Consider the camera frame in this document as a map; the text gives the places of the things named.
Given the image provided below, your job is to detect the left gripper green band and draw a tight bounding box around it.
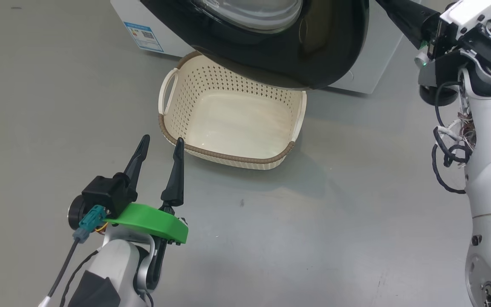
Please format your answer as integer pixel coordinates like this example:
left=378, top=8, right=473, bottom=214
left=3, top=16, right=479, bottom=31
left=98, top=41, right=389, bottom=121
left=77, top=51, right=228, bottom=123
left=105, top=135, right=189, bottom=245

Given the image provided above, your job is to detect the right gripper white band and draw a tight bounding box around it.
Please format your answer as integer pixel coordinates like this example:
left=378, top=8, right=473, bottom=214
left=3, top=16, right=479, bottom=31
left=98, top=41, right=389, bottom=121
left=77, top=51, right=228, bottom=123
left=375, top=0, right=491, bottom=58

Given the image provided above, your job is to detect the black round glass machine door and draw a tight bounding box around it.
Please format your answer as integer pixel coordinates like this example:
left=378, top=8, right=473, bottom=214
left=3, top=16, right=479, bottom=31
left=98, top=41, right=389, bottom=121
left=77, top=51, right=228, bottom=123
left=140, top=0, right=370, bottom=91

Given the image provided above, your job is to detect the white front-load washing machine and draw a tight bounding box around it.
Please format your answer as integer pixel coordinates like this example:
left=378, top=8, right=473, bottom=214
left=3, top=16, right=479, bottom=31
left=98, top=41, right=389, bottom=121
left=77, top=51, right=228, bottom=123
left=110, top=0, right=406, bottom=94

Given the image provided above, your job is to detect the cream perforated laundry basket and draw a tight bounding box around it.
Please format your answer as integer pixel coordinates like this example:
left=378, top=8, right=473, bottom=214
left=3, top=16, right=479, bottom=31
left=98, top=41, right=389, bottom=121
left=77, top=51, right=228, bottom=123
left=158, top=50, right=307, bottom=171

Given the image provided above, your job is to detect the blue white energy label sticker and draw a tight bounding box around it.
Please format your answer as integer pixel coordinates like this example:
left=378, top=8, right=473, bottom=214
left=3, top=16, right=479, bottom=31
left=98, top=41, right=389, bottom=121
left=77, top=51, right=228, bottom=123
left=123, top=21, right=164, bottom=53

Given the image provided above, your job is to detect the left camera cable teal plug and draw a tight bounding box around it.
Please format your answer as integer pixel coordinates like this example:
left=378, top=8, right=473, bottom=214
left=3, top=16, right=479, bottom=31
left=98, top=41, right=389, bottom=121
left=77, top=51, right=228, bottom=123
left=39, top=205, right=106, bottom=307

